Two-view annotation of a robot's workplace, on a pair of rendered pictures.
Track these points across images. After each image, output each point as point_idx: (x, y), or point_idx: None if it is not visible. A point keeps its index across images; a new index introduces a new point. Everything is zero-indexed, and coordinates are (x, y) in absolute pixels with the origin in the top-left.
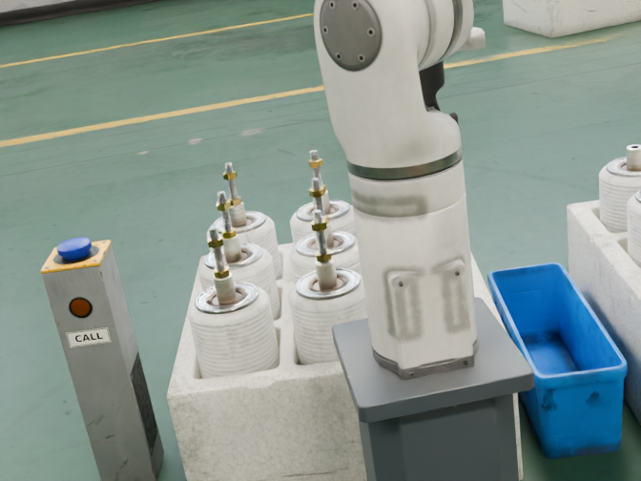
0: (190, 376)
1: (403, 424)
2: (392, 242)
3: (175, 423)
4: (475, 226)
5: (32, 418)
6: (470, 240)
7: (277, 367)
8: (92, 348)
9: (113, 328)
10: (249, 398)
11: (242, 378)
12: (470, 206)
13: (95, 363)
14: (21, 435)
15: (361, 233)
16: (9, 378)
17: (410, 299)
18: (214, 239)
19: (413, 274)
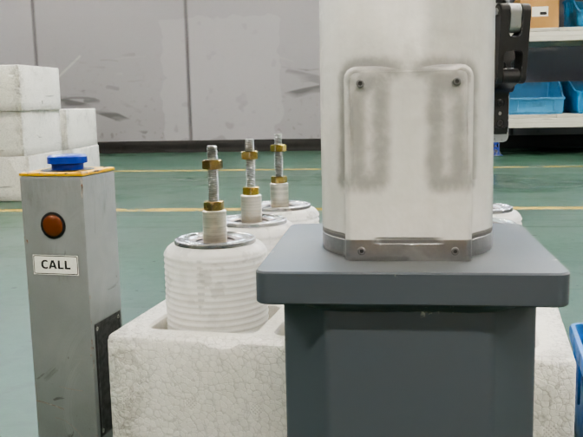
0: (147, 325)
1: (330, 327)
2: (357, 15)
3: (111, 375)
4: (576, 319)
5: (22, 392)
6: (567, 329)
7: (252, 333)
8: (56, 280)
9: (83, 258)
10: (205, 361)
11: (204, 335)
12: (576, 303)
13: (58, 299)
14: (1, 403)
15: (321, 18)
16: (28, 357)
17: (374, 114)
18: (210, 159)
19: (383, 70)
